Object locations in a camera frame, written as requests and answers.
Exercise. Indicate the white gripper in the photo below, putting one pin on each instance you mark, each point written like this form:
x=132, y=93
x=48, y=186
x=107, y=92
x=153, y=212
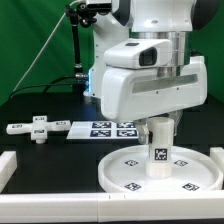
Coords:
x=129, y=95

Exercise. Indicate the white cross-shaped table base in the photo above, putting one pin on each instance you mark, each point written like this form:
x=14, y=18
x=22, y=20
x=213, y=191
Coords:
x=39, y=128

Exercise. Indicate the white round table top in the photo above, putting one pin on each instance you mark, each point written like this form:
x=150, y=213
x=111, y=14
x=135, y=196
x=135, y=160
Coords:
x=124, y=170

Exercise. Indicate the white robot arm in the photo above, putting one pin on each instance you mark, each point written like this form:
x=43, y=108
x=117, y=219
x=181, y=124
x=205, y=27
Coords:
x=143, y=66

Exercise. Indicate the white front fence bar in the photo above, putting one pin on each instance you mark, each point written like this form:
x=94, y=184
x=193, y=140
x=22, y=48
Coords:
x=108, y=207

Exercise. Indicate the black camera stand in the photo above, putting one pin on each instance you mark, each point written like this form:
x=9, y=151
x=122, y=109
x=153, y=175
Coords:
x=79, y=16

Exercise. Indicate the white left fence block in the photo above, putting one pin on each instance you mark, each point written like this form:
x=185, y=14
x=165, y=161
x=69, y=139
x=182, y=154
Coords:
x=8, y=165

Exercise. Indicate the white marker sheet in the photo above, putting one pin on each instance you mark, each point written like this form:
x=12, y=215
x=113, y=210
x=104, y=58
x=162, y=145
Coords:
x=102, y=130

